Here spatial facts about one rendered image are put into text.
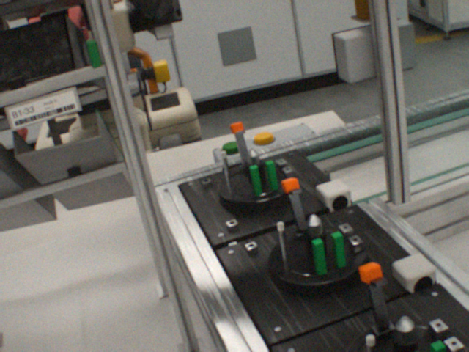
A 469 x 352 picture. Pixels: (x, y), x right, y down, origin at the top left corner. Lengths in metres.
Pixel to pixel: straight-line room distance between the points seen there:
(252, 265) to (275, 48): 3.32
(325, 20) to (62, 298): 3.32
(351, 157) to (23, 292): 0.68
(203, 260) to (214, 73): 3.21
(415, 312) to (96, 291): 0.59
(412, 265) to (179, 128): 1.32
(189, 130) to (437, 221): 1.14
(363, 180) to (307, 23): 3.04
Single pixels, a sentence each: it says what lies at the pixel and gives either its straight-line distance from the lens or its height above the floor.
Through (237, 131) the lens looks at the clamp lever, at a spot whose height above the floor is 1.06.
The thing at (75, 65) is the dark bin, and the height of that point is 1.31.
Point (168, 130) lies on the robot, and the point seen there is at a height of 0.75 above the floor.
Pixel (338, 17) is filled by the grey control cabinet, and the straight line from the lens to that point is 4.25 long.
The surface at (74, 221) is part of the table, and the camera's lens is 1.42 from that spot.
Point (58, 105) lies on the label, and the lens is 0.76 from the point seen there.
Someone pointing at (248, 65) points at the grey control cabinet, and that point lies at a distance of 4.17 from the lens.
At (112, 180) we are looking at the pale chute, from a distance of 1.06.
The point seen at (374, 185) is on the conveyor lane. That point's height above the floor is 0.92.
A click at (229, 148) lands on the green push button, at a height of 0.97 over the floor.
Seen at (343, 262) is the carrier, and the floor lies 1.00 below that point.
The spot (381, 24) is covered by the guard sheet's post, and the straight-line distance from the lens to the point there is 0.92.
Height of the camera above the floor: 1.50
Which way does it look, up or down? 26 degrees down
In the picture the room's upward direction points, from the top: 11 degrees counter-clockwise
